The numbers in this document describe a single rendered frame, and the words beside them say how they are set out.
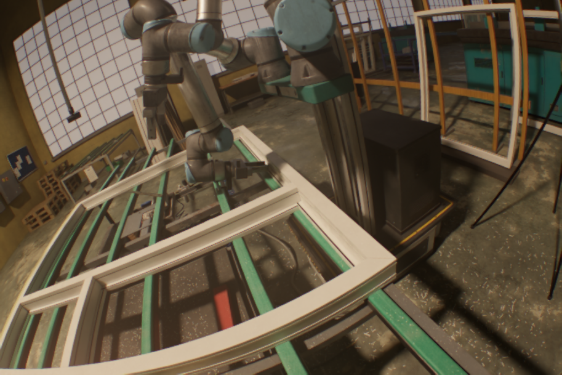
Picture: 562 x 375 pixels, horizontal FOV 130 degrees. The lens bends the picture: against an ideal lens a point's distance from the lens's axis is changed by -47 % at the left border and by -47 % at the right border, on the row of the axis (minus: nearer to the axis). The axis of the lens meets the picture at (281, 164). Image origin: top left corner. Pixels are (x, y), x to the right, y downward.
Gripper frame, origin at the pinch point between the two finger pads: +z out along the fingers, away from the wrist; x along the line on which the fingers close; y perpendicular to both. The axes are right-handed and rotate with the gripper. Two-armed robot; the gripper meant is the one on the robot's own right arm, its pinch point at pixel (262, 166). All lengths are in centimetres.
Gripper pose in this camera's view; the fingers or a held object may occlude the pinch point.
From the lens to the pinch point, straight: 111.1
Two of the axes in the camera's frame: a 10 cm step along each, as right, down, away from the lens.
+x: -3.4, -3.2, 8.9
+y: 0.3, -9.5, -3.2
